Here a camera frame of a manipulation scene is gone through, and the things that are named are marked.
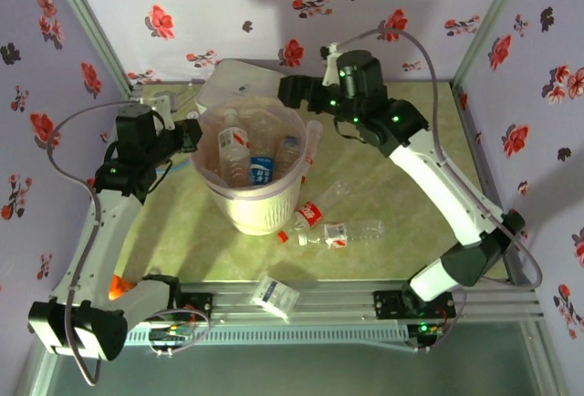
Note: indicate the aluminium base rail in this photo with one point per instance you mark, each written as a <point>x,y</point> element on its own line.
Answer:
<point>337,300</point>

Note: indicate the clear bottle red white label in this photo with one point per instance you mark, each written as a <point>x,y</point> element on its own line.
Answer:
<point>232,149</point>
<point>340,234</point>

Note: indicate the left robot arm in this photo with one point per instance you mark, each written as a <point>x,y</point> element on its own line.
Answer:
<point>105,232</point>

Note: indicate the green circuit board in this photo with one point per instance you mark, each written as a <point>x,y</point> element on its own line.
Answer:
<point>169,333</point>

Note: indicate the white plastic bin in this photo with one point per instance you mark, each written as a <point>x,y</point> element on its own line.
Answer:
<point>260,215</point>

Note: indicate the red label cola bottle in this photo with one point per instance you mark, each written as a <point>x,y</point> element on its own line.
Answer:
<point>311,214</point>

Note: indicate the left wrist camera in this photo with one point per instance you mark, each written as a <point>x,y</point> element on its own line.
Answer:
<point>157,101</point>

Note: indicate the white tissue packet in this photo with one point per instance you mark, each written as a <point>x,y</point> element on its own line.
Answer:
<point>274,295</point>

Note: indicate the clear bottle white cap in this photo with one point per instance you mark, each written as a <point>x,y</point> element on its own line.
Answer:
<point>262,133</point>

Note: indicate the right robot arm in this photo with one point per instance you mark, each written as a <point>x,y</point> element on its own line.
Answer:
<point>438,186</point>

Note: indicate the orange object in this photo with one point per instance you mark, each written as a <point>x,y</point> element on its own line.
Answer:
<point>119,287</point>

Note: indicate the blue label plastic bottle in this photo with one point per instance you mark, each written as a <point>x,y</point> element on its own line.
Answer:
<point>261,170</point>

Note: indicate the aluminium frame side rail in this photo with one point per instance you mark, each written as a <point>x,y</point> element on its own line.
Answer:
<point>471,131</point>

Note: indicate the clear bottle small label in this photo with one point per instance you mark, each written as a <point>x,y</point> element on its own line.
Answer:
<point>312,140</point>

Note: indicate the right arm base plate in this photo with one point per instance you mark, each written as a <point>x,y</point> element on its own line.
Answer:
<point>388,305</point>

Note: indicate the crushed clear plastic bottle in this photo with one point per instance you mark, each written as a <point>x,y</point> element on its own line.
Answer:
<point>336,191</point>

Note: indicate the aluminium frame post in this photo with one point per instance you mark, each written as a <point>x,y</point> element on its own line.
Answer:
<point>89,22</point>
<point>490,22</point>

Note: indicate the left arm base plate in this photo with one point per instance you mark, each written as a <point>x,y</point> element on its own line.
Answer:
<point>198,305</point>

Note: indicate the clear plastic bin liner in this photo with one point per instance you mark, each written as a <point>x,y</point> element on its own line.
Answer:
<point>205,154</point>

